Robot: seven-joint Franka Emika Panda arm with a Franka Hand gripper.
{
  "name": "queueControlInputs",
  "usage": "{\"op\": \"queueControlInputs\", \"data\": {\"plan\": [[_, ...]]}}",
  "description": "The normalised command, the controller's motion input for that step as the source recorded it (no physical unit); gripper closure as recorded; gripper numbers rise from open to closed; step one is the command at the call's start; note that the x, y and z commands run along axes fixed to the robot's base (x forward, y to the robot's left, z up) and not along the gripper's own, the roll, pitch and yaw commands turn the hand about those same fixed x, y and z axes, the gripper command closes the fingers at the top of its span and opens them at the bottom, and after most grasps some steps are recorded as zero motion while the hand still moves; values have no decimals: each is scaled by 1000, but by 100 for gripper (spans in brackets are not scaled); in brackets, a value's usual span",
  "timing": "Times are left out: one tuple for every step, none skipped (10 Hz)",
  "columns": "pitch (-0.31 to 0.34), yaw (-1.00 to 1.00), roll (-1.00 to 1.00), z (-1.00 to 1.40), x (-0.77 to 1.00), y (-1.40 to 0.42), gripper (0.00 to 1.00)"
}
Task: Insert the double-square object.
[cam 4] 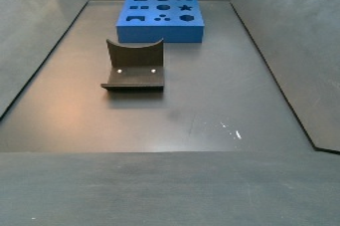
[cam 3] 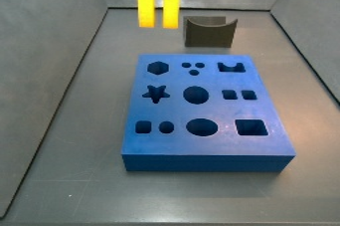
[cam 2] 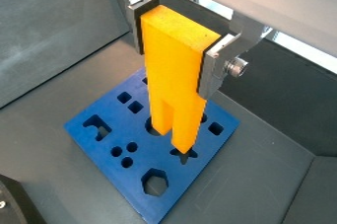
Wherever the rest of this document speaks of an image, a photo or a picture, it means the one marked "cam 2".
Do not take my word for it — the blue shape-sorting block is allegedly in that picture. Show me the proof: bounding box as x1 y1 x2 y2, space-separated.
64 70 240 224

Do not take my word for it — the black curved holder bracket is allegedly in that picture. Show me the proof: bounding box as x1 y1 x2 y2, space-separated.
0 174 47 224

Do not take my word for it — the yellow double-square peg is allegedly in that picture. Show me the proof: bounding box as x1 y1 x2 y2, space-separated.
141 5 220 154

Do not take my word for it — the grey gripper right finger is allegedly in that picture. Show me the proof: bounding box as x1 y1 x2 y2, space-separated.
197 12 272 99

